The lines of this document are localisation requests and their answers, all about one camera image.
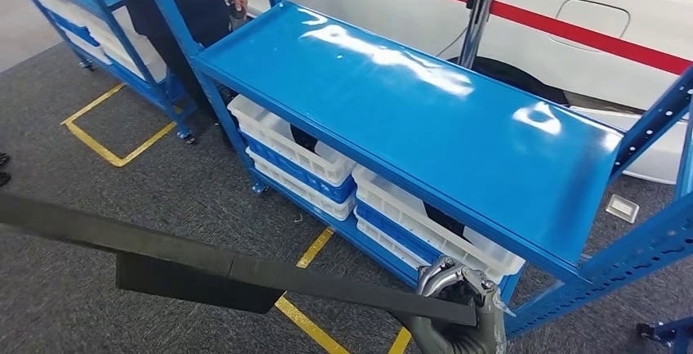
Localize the white car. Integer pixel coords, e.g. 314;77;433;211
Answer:
213;0;693;185

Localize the white floor socket plate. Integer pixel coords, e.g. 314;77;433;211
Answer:
605;194;641;225

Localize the black plastic part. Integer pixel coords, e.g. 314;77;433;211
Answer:
289;123;319;153
424;202;467;239

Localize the person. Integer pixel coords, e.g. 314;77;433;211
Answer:
102;0;250;125

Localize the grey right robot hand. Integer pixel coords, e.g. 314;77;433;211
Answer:
397;255;516;354

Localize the yellow floor tape square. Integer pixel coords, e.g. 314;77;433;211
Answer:
275;226;413;354

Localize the chrome barrier post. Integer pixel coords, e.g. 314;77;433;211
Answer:
457;0;498;69

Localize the black plastic plate bracket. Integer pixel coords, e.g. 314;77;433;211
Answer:
0;191;479;327

